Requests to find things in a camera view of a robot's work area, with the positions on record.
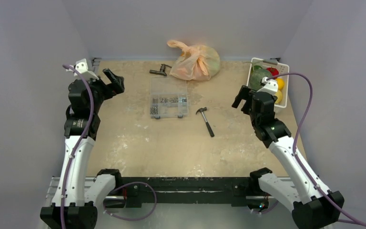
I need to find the orange plastic bag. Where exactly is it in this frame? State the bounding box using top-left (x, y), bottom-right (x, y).
top-left (167, 40), bottom-right (221, 81)

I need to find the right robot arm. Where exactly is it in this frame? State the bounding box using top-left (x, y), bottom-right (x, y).
top-left (232, 85), bottom-right (345, 229)

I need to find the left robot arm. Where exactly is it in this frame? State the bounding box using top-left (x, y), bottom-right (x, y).
top-left (40, 69), bottom-right (125, 229)

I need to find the green fake melon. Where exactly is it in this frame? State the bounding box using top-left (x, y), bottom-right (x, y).
top-left (248, 68), bottom-right (272, 91)

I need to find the yellow fake lemon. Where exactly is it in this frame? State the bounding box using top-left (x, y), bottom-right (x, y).
top-left (274, 90), bottom-right (283, 104)

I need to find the red fake apple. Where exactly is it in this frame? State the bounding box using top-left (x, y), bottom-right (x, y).
top-left (267, 67), bottom-right (279, 76)

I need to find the orange fake fruit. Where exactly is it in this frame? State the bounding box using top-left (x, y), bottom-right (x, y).
top-left (275, 78), bottom-right (285, 91)

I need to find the small black hammer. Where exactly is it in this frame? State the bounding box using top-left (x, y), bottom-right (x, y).
top-left (196, 107), bottom-right (214, 137)

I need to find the white plastic basket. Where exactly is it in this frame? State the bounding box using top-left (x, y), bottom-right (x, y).
top-left (246, 57), bottom-right (290, 113)

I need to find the clear plastic screw organizer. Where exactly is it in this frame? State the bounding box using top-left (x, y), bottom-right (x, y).
top-left (149, 76), bottom-right (189, 119)

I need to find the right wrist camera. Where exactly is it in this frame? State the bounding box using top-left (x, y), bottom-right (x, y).
top-left (258, 77), bottom-right (278, 95)

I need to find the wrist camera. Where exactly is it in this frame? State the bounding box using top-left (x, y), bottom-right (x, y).
top-left (74, 58), bottom-right (99, 81)
top-left (258, 77), bottom-right (278, 95)

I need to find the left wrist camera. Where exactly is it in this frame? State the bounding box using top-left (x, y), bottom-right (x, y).
top-left (74, 58), bottom-right (99, 81)

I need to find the black T-handle tool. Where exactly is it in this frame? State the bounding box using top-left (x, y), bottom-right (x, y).
top-left (149, 63), bottom-right (171, 76)

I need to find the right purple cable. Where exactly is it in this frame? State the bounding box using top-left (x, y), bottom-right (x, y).
top-left (270, 73), bottom-right (366, 229)

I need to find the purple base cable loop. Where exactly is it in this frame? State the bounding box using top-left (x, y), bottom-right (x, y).
top-left (102, 181), bottom-right (158, 222)

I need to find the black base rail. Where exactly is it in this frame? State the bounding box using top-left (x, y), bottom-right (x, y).
top-left (104, 176), bottom-right (275, 209)

